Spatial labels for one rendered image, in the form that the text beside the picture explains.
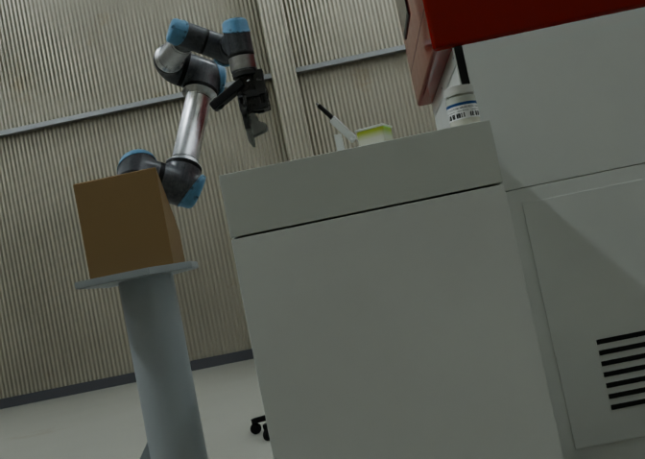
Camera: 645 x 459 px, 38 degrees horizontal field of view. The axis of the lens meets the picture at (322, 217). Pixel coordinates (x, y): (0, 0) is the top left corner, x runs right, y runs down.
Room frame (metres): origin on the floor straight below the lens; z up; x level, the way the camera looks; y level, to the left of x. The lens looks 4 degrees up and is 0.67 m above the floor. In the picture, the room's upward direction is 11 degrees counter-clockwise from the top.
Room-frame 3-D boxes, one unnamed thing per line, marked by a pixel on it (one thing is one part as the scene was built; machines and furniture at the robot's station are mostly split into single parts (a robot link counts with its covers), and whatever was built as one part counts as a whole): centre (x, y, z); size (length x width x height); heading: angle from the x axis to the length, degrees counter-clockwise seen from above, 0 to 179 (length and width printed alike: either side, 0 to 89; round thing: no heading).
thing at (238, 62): (2.61, 0.13, 1.33); 0.08 x 0.08 x 0.05
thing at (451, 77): (2.84, -0.45, 1.02); 0.81 x 0.03 x 0.40; 178
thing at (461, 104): (2.15, -0.37, 1.01); 0.07 x 0.07 x 0.10
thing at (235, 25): (2.61, 0.14, 1.41); 0.09 x 0.08 x 0.11; 21
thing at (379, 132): (2.31, -0.17, 1.00); 0.07 x 0.07 x 0.07; 69
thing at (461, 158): (2.28, -0.11, 0.89); 0.62 x 0.35 x 0.14; 88
